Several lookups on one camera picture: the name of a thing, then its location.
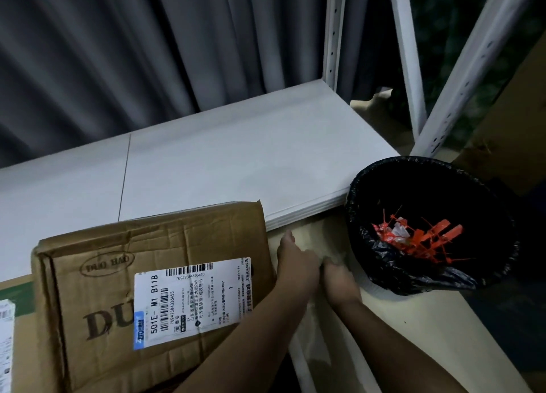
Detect person's right hand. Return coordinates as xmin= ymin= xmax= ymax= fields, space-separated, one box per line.
xmin=320 ymin=256 xmax=362 ymax=311

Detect person's left hand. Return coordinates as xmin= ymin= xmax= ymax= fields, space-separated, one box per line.
xmin=276 ymin=229 xmax=321 ymax=304

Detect taped cardboard box white label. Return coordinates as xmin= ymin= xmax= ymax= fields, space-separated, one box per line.
xmin=31 ymin=199 xmax=277 ymax=393

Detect tall cardboard box green-edged label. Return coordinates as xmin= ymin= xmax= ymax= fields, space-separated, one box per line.
xmin=0 ymin=274 xmax=59 ymax=393

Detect person's left forearm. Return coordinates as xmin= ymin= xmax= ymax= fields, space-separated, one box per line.
xmin=175 ymin=288 xmax=310 ymax=393

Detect person's right forearm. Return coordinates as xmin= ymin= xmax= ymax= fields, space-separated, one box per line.
xmin=332 ymin=296 xmax=470 ymax=393

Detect large blue-printed cardboard box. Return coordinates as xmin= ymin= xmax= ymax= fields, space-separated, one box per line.
xmin=454 ymin=30 xmax=546 ymax=197

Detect red scraps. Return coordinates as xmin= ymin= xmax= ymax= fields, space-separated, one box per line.
xmin=371 ymin=207 xmax=472 ymax=265

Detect white metal shelf rack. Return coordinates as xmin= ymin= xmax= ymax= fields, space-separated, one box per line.
xmin=0 ymin=0 xmax=546 ymax=283

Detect green mesh bundle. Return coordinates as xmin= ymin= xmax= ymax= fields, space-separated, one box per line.
xmin=383 ymin=0 xmax=546 ymax=150

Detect grey curtain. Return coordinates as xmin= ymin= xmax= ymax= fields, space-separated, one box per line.
xmin=0 ymin=0 xmax=406 ymax=170

